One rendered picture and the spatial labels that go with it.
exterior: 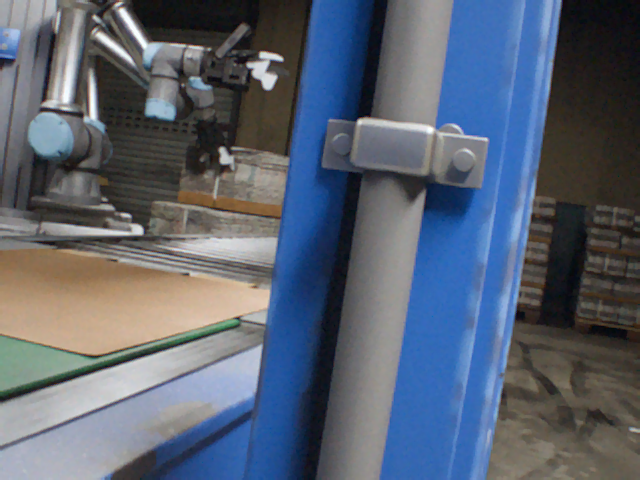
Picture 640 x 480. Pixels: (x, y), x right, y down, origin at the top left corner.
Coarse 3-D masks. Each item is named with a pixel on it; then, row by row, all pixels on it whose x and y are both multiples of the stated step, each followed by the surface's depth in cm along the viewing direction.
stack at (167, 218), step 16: (160, 208) 274; (176, 208) 270; (192, 208) 269; (208, 208) 283; (160, 224) 275; (176, 224) 270; (192, 224) 266; (208, 224) 261; (224, 224) 257; (240, 224) 264; (256, 224) 271; (272, 224) 279
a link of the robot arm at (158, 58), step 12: (156, 48) 183; (168, 48) 183; (180, 48) 183; (144, 60) 184; (156, 60) 183; (168, 60) 183; (180, 60) 182; (156, 72) 183; (168, 72) 183; (180, 72) 184
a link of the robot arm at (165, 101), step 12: (156, 84) 183; (168, 84) 184; (156, 96) 183; (168, 96) 184; (180, 96) 190; (156, 108) 184; (168, 108) 185; (180, 108) 192; (156, 120) 189; (168, 120) 186
